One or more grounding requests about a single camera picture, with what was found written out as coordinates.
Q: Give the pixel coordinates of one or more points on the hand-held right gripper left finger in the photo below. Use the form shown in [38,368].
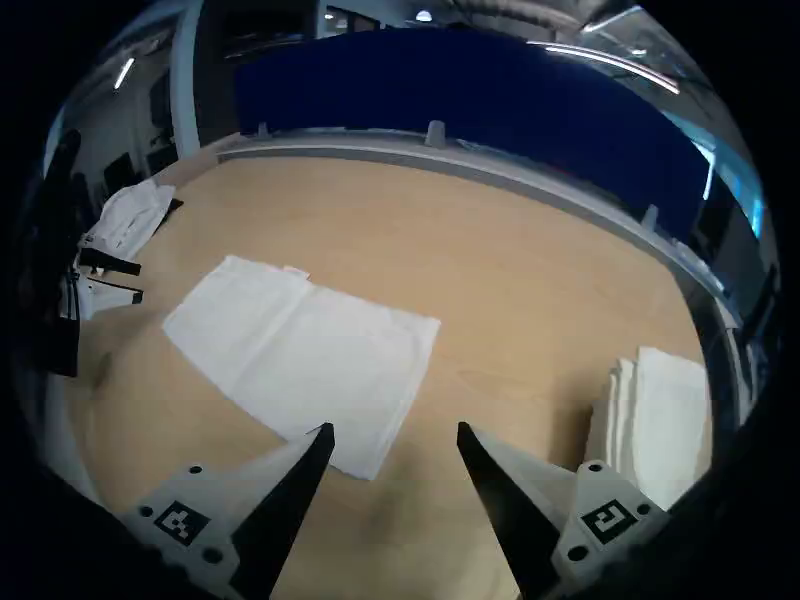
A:
[206,500]

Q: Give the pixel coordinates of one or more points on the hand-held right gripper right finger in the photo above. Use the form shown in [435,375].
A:
[565,500]

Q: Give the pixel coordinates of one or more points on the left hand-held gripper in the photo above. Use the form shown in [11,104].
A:
[59,300]

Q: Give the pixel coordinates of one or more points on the white towel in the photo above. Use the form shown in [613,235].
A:
[300,350]

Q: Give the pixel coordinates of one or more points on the heap of white towels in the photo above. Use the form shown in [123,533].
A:
[134,215]

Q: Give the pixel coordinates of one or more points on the stack of white towels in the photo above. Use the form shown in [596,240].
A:
[662,412]

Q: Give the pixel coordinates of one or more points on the blue desk screen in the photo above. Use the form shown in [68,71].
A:
[469,94]

